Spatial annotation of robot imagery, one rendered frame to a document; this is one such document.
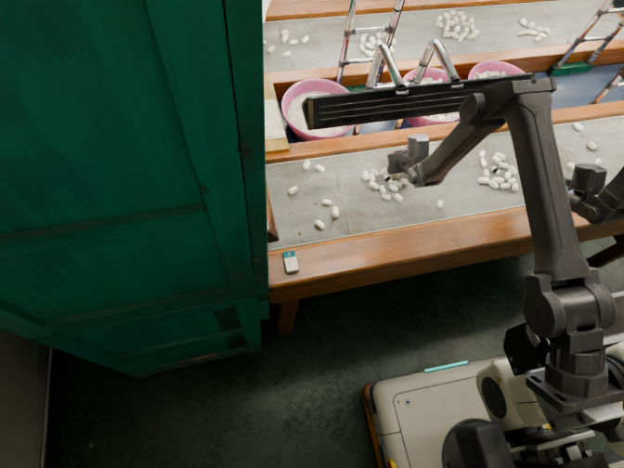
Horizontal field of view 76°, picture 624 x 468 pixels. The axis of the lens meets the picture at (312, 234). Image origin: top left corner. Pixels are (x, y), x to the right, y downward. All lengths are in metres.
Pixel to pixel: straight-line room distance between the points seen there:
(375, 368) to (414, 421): 0.36
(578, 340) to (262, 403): 1.35
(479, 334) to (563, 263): 1.40
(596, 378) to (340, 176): 0.88
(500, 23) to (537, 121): 1.39
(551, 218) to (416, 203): 0.67
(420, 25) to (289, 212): 1.06
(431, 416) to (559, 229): 1.06
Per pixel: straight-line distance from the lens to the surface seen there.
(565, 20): 2.31
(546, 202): 0.72
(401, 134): 1.44
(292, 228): 1.20
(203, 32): 0.38
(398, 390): 1.61
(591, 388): 0.76
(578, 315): 0.72
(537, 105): 0.76
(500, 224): 1.38
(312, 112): 1.00
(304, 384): 1.83
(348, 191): 1.29
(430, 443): 1.63
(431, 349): 1.98
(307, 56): 1.67
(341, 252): 1.16
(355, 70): 1.61
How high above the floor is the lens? 1.81
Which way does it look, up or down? 64 degrees down
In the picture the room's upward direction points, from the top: 12 degrees clockwise
